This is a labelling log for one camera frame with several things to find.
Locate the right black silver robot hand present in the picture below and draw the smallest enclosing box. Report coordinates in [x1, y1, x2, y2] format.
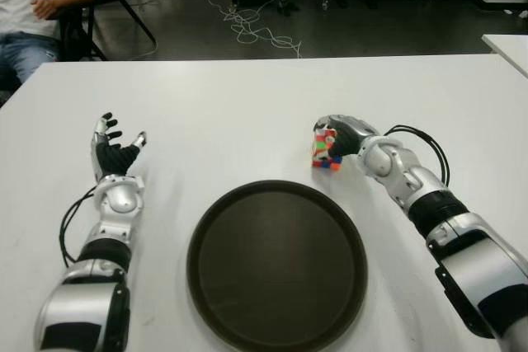
[312, 112, 380, 160]

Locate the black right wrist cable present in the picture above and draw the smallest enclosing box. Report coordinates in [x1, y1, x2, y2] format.
[383, 123, 451, 188]

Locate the dark brown round plate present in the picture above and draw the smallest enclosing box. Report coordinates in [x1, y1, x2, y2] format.
[186, 179, 369, 352]

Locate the multicolour Rubik's cube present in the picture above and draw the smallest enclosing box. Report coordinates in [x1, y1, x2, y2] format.
[311, 128, 344, 171]

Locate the white neighbouring table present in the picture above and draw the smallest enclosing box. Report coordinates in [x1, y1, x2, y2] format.
[481, 33, 528, 81]

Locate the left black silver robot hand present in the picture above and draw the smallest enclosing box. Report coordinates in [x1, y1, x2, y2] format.
[90, 110, 149, 183]

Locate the tangled white floor cable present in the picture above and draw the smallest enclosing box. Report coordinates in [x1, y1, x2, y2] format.
[205, 0, 303, 59]

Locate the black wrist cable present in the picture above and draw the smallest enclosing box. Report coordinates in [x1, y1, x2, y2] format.
[383, 123, 451, 188]
[59, 185, 100, 269]

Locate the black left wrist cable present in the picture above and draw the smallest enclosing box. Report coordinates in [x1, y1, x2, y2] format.
[59, 185, 100, 269]

